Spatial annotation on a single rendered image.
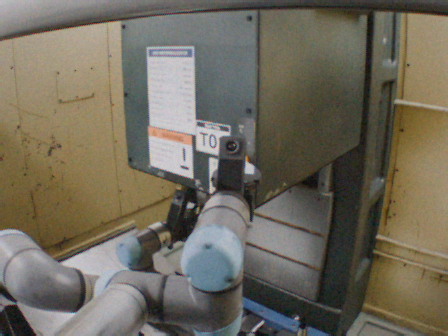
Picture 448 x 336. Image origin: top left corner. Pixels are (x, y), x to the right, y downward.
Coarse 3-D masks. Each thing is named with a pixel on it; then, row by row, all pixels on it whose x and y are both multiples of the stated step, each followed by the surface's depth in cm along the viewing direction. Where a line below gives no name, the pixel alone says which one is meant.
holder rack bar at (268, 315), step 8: (248, 304) 111; (256, 304) 111; (248, 312) 109; (256, 312) 107; (264, 312) 107; (272, 312) 107; (272, 320) 104; (280, 320) 103; (288, 320) 103; (280, 328) 102; (288, 328) 100; (296, 328) 100; (312, 328) 100
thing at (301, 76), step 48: (144, 48) 92; (240, 48) 74; (288, 48) 80; (336, 48) 100; (144, 96) 96; (240, 96) 77; (288, 96) 84; (336, 96) 105; (144, 144) 101; (192, 144) 89; (288, 144) 88; (336, 144) 112
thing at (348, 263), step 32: (384, 32) 142; (384, 64) 137; (384, 96) 152; (384, 128) 157; (352, 160) 136; (384, 160) 161; (320, 192) 144; (352, 192) 139; (384, 192) 166; (352, 224) 143; (352, 256) 147; (256, 288) 182; (320, 288) 159; (352, 288) 159; (320, 320) 162; (352, 320) 178
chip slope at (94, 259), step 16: (112, 240) 219; (64, 256) 194; (80, 256) 201; (96, 256) 205; (112, 256) 209; (160, 256) 222; (96, 272) 196; (160, 272) 213; (16, 304) 163; (32, 320) 159; (48, 320) 163; (64, 320) 167
